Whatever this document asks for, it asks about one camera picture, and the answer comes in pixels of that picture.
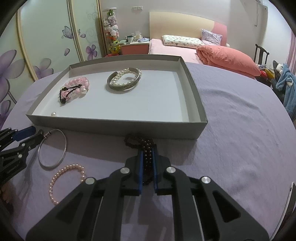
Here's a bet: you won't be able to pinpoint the blue bathrobe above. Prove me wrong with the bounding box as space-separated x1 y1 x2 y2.
275 63 296 121

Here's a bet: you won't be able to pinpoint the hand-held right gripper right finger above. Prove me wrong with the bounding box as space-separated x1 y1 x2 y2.
153 144 270 241

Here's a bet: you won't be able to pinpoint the dark blue bead bracelet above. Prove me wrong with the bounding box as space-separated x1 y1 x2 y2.
59 84 84 104

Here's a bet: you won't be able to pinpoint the red and yellow toys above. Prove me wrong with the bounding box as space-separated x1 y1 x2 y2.
260 65 278 80

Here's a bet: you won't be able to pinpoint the bed with pink sheet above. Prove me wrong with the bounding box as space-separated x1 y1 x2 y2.
148 38 257 79

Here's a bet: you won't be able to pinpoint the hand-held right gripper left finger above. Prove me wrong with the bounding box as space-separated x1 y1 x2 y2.
25 149 144 241

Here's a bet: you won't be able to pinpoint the folded pink duvet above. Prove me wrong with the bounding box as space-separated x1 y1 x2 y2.
196 45 262 77

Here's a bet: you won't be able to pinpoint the pink bead flower bracelet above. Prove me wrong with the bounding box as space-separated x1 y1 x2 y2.
60 77 89 99

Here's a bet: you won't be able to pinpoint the cream and pink headboard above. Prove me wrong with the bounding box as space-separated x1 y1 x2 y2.
149 11 228 45

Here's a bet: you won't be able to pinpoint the air conditioner cable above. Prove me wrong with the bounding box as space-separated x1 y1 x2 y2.
254 0 267 26

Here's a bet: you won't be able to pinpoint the dark wooden chair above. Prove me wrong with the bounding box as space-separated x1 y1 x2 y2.
254 44 270 66

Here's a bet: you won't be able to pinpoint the pink and white nightstand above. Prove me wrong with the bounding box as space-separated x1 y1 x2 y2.
120 41 151 55

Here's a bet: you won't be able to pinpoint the wide engraved silver cuff bangle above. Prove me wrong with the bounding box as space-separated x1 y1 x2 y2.
107 67 142 93

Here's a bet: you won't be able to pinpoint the person's left hand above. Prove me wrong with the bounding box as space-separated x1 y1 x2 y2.
0 181 14 205

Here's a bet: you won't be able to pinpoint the wardrobe door butterfly print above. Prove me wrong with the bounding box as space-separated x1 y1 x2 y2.
17 0 82 81

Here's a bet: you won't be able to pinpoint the thin silver bangle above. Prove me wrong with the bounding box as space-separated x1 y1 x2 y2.
38 129 67 169

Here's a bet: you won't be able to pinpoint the grey cardboard tray box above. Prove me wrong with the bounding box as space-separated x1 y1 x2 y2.
25 54 208 139

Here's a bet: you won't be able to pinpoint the small pink pearl bracelet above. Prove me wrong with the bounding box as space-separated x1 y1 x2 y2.
48 164 86 206

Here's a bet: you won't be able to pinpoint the wardrobe door small purple flower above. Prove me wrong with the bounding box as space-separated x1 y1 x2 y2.
68 0 103 62

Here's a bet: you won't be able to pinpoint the purple tablecloth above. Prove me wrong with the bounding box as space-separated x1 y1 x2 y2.
0 61 296 241

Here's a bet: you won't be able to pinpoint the white patterned pillow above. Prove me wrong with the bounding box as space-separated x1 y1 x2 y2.
161 35 205 49

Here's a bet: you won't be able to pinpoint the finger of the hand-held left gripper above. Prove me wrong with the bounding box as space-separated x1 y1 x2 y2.
0 126 36 149
0 130 44 160

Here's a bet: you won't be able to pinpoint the dark padded chair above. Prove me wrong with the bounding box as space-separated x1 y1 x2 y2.
271 60 285 93

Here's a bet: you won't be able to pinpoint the dark red bead bracelet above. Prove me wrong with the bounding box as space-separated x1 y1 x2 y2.
125 134 155 186

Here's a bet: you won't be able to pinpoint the pink curtain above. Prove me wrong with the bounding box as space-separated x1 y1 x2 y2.
287 30 296 72

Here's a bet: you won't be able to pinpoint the purple square pillow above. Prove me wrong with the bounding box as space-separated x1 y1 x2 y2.
201 29 223 45

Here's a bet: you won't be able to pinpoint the white pearl bracelet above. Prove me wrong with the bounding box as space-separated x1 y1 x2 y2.
110 68 139 86

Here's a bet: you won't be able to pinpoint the clear tube of plush toys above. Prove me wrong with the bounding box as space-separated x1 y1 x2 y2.
102 8 121 55

